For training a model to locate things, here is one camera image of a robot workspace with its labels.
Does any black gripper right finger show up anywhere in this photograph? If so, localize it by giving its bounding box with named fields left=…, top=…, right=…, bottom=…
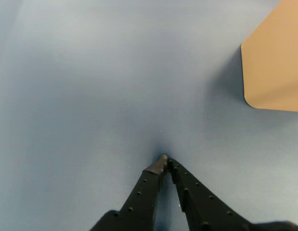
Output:
left=168, top=160, right=256, bottom=231

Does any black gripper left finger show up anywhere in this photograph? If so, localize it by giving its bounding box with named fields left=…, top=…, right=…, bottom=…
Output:
left=90, top=154, right=168, bottom=231

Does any tan square box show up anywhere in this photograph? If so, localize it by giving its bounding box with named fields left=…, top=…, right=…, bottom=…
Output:
left=240, top=0, right=298, bottom=113

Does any dark blue-grey mat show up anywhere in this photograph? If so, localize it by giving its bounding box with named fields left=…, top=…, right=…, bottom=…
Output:
left=0, top=0, right=298, bottom=231

